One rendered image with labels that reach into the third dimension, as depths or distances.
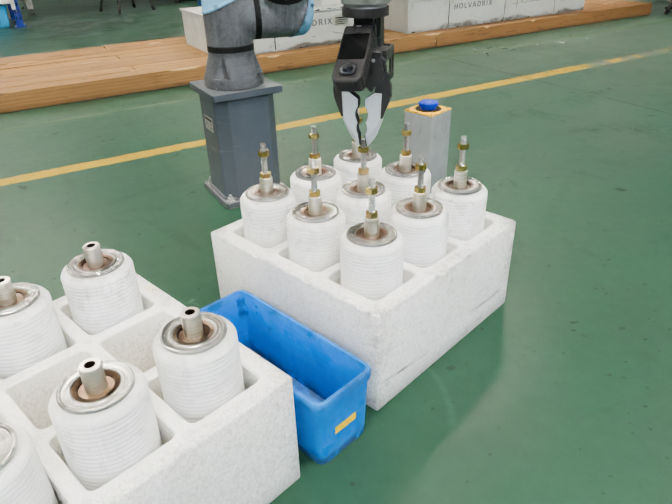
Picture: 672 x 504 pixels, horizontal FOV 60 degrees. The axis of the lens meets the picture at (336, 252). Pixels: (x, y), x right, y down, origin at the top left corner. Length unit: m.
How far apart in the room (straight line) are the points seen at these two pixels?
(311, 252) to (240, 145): 0.67
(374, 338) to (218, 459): 0.28
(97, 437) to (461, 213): 0.66
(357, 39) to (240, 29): 0.63
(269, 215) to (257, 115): 0.59
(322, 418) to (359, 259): 0.22
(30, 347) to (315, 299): 0.39
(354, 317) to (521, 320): 0.40
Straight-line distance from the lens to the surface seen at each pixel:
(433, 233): 0.92
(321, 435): 0.81
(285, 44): 3.19
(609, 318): 1.20
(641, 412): 1.02
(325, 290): 0.86
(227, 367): 0.68
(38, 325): 0.82
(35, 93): 2.83
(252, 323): 1.00
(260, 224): 0.99
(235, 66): 1.50
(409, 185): 1.06
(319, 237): 0.90
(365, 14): 0.91
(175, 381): 0.68
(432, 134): 1.22
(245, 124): 1.52
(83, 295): 0.85
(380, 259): 0.83
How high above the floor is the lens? 0.65
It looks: 30 degrees down
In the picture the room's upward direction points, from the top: 2 degrees counter-clockwise
